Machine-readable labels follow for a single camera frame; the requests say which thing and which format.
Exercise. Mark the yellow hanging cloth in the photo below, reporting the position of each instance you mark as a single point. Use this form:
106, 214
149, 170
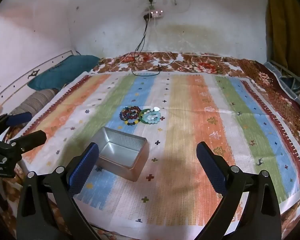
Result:
285, 17

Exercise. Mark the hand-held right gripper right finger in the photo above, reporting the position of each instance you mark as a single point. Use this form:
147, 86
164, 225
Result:
211, 170

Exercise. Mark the white bed headboard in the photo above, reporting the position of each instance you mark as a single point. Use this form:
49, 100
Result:
15, 80

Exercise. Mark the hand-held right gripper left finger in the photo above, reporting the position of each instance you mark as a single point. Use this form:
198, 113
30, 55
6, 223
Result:
83, 170

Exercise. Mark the brown floral blanket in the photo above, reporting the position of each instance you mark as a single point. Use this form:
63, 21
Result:
202, 66

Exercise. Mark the silver metal tin box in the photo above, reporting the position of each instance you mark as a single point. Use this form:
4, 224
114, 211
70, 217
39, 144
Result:
120, 150

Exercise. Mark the teal cloth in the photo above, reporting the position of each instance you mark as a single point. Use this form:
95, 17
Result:
65, 70

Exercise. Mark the white power strip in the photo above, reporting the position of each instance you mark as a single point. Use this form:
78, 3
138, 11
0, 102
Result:
156, 13

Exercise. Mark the grey striped pillow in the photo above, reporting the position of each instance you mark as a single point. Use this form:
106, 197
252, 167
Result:
37, 100

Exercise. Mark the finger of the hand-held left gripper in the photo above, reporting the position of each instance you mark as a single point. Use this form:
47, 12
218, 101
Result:
20, 118
32, 138

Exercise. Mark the green jade bangle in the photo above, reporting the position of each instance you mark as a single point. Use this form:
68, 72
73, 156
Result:
140, 117

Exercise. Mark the wall socket with plug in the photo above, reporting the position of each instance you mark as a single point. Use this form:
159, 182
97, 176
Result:
150, 0

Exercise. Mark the colourful striped mat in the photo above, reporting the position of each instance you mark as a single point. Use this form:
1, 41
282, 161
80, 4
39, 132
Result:
190, 130

